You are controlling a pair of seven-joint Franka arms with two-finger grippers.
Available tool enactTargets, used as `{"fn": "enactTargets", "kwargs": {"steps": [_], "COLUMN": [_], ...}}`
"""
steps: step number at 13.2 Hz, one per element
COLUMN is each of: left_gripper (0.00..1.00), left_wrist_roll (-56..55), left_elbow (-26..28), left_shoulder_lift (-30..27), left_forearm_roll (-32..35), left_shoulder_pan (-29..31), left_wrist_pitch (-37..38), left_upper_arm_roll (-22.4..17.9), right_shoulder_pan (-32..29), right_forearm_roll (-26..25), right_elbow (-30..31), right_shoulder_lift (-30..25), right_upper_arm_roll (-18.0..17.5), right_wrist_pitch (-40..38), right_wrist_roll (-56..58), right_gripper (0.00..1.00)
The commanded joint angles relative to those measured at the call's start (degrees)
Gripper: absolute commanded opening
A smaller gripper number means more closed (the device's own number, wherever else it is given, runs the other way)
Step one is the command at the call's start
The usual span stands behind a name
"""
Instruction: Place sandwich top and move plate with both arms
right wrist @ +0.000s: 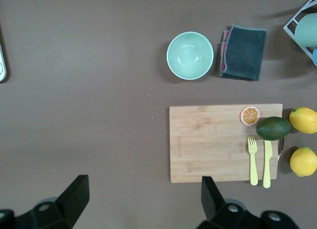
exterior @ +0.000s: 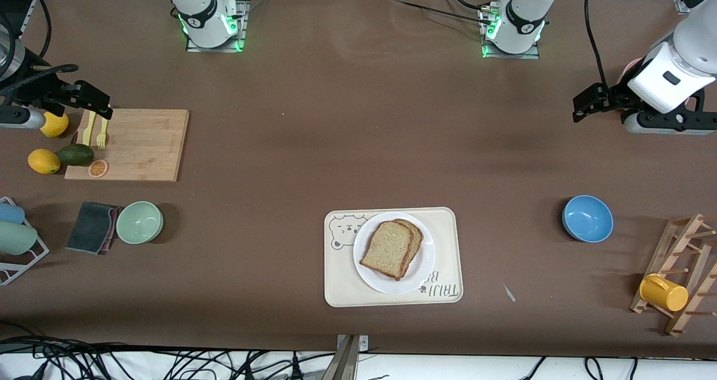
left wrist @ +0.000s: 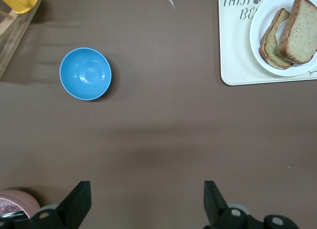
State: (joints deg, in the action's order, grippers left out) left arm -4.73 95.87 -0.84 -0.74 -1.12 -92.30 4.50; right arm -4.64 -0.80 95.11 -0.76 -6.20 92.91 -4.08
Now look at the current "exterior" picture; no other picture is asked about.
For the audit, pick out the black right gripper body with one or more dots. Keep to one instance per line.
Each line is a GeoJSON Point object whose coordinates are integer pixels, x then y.
{"type": "Point", "coordinates": [49, 93]}

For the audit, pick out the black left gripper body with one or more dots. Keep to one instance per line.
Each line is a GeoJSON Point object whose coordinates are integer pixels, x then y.
{"type": "Point", "coordinates": [615, 97]}

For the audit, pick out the toasted bread slice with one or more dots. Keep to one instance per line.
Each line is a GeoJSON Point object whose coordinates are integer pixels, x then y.
{"type": "Point", "coordinates": [418, 240]}
{"type": "Point", "coordinates": [386, 251]}

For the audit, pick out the white round plate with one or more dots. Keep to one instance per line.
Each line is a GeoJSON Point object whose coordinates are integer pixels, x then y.
{"type": "Point", "coordinates": [414, 282]}

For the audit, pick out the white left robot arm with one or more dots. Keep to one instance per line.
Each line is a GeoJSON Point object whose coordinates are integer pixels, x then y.
{"type": "Point", "coordinates": [524, 15]}

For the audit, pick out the yellow lemon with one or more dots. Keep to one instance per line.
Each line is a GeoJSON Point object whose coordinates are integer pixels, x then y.
{"type": "Point", "coordinates": [56, 128]}
{"type": "Point", "coordinates": [43, 161]}

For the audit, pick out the pink bowl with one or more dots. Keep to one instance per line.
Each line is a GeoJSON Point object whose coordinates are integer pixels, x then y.
{"type": "Point", "coordinates": [632, 69]}

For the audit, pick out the yellow plastic knife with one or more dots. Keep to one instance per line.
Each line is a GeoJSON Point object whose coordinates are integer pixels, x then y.
{"type": "Point", "coordinates": [88, 133]}

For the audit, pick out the yellow plastic fork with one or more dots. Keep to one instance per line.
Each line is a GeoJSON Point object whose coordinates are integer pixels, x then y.
{"type": "Point", "coordinates": [101, 139]}

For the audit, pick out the dark green avocado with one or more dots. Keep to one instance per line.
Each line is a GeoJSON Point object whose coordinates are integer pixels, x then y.
{"type": "Point", "coordinates": [75, 154]}

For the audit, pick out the wooden cutting board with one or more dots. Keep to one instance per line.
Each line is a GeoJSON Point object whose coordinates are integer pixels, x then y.
{"type": "Point", "coordinates": [145, 144]}

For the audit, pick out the orange slice toy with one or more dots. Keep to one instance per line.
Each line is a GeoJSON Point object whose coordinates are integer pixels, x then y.
{"type": "Point", "coordinates": [98, 168]}

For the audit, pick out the light blue cup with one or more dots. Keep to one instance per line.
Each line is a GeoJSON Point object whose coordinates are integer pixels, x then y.
{"type": "Point", "coordinates": [11, 213]}

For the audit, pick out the blue bowl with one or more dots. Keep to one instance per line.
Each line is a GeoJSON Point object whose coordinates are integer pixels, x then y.
{"type": "Point", "coordinates": [587, 218]}

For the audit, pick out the folded dark grey cloth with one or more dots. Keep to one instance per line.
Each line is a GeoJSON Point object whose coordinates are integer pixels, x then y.
{"type": "Point", "coordinates": [89, 227]}

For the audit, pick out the mint green bowl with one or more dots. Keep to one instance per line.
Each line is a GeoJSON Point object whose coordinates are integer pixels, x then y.
{"type": "Point", "coordinates": [139, 223]}

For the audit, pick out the pale green cup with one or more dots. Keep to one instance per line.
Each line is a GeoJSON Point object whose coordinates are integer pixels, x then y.
{"type": "Point", "coordinates": [17, 238]}

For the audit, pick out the wooden peg cup rack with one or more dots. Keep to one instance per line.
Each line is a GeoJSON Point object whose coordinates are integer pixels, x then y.
{"type": "Point", "coordinates": [666, 259]}

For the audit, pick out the yellow plastic cup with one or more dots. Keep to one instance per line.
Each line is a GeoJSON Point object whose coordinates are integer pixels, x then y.
{"type": "Point", "coordinates": [666, 295]}

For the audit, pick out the small white paper scrap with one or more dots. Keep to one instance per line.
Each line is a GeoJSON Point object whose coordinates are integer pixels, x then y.
{"type": "Point", "coordinates": [509, 293]}

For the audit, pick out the cream bear print tray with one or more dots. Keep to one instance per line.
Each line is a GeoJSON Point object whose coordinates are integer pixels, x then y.
{"type": "Point", "coordinates": [341, 284]}

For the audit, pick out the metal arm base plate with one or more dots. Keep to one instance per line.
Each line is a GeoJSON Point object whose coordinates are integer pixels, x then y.
{"type": "Point", "coordinates": [521, 56]}
{"type": "Point", "coordinates": [196, 47]}

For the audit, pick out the metal table corner bracket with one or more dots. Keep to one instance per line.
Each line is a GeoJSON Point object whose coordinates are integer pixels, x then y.
{"type": "Point", "coordinates": [682, 5]}

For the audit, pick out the grey metal mounting post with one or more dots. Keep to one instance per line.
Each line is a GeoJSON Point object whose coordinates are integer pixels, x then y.
{"type": "Point", "coordinates": [347, 363]}

